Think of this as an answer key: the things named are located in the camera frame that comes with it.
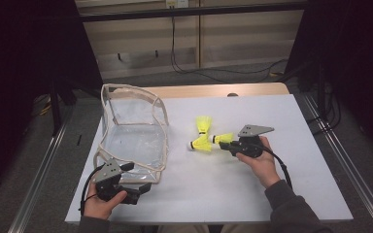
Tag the yellow shuttlecock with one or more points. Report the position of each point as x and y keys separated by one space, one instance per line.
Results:
x=202 y=145
x=222 y=138
x=204 y=123

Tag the black horizontal bar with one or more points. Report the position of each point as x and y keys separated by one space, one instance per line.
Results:
x=191 y=12

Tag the person's left hand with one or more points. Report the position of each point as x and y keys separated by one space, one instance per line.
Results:
x=98 y=208

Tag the dark table grommet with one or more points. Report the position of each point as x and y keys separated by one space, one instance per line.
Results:
x=232 y=94

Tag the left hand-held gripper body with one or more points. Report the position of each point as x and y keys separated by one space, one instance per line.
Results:
x=110 y=173

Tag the person's right leg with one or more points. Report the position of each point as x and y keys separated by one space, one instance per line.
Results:
x=243 y=229

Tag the metal floor rail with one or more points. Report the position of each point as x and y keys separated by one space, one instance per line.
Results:
x=353 y=168
x=37 y=181

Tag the wooden table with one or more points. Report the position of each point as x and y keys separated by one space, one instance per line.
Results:
x=223 y=90

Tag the clear bag with beige trim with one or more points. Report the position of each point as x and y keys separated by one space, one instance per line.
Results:
x=132 y=145

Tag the black metal stand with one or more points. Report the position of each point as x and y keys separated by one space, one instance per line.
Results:
x=55 y=110

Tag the person's right hand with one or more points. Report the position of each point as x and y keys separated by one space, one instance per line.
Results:
x=264 y=168

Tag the person's left leg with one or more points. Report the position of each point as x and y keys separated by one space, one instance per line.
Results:
x=181 y=229

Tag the white wall outlet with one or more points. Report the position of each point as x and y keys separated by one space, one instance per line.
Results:
x=177 y=3

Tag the person's leg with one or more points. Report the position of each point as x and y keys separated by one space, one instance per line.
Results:
x=243 y=229
x=181 y=229

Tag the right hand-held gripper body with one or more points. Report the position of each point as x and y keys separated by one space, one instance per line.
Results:
x=251 y=147

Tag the black curtain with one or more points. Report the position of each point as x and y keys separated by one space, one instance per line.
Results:
x=362 y=64
x=19 y=64

